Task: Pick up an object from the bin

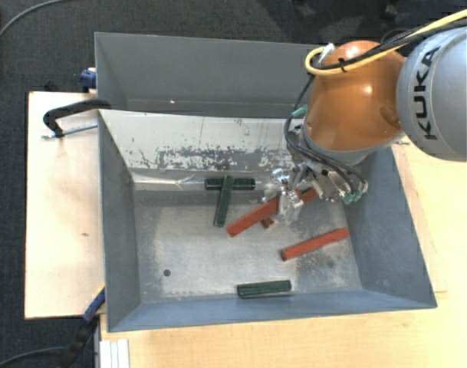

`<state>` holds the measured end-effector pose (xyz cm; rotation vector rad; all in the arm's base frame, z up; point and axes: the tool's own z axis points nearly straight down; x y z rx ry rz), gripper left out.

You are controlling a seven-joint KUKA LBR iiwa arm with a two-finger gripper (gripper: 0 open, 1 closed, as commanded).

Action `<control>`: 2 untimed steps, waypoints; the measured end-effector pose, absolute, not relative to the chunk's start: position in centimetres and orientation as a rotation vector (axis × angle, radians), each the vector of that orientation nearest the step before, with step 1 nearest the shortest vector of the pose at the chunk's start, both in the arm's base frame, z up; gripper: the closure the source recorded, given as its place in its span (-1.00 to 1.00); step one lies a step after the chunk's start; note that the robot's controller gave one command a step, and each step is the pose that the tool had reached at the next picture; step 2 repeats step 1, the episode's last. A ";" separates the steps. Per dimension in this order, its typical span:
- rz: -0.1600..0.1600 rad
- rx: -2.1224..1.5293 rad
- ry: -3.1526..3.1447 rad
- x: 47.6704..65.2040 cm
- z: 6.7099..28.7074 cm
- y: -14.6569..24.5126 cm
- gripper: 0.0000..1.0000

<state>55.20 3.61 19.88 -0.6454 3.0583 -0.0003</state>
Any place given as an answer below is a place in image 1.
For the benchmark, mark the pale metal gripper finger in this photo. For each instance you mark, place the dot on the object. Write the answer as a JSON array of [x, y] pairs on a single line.
[[290, 205], [281, 182]]

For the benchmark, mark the red-brown block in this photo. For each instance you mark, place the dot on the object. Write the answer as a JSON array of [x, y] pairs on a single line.
[[315, 244], [252, 217]]

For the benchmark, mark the dark green flat block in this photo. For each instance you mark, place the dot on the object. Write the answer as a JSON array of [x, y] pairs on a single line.
[[264, 288], [242, 183], [222, 205]]

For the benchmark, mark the grey metal bin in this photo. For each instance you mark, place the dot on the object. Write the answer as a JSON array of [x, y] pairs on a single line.
[[202, 255]]

